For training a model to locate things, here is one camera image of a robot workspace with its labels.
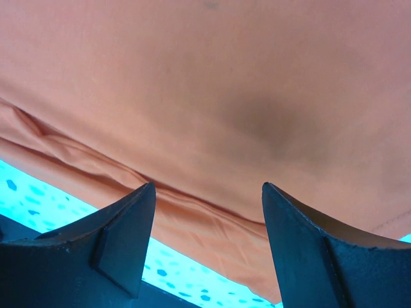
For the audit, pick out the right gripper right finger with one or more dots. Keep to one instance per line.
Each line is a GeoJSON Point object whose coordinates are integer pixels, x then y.
{"type": "Point", "coordinates": [322, 262]}

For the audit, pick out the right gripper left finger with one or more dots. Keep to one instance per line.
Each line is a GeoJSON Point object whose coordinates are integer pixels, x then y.
{"type": "Point", "coordinates": [96, 261]}

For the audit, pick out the orange t shirt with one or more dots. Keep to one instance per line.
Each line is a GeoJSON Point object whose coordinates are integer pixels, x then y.
{"type": "Point", "coordinates": [209, 100]}

